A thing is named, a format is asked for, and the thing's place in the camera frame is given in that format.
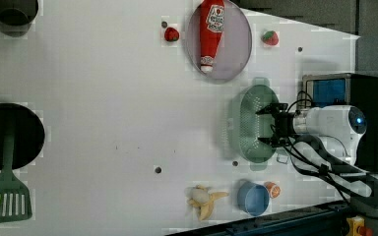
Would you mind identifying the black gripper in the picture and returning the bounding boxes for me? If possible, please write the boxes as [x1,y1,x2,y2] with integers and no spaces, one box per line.
[256,103,297,148]

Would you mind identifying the green oval strainer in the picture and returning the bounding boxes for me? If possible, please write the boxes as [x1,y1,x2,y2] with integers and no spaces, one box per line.
[227,78,279,171]

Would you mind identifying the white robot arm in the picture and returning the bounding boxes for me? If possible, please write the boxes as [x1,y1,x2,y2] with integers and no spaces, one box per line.
[256,103,378,219]

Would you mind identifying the green mug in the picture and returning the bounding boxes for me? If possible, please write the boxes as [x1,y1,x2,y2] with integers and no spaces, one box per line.
[277,153,289,164]

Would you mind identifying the orange slice toy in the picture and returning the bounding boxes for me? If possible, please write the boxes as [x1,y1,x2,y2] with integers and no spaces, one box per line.
[264,182,282,199]

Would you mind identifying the blue cup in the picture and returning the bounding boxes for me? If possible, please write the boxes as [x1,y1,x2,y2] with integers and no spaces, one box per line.
[236,181,270,216]

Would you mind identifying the grey round plate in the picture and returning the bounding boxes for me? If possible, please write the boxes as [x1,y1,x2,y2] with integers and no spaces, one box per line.
[184,0,252,81]

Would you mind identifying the red strawberry green top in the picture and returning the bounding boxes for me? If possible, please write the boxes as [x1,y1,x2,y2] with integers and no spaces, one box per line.
[262,30,280,46]

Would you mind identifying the black toaster oven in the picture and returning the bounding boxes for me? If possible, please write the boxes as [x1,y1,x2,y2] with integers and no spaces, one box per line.
[297,73,378,171]

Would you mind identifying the peeled banana toy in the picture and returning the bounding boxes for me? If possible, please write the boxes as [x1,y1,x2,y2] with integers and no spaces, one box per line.
[187,185,228,221]

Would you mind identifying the red ketchup bottle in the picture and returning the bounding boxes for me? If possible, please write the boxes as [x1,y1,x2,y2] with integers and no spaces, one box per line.
[199,0,225,74]

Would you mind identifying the yellow red emergency button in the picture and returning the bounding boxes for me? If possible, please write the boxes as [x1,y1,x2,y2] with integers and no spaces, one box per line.
[346,215,373,236]

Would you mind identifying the dark red strawberry toy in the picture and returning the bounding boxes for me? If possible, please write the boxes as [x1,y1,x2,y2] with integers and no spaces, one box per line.
[163,27,180,42]

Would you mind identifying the green slotted spatula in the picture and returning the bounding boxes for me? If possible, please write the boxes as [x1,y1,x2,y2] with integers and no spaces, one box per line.
[0,116,32,223]

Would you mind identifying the black cup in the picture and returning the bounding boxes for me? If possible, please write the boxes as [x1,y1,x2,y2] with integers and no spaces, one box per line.
[0,0,39,26]

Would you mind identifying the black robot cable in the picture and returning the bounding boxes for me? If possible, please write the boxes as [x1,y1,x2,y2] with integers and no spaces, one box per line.
[270,90,378,220]

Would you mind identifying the blue metal frame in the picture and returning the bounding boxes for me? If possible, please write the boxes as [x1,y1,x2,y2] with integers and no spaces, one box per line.
[167,201,352,236]

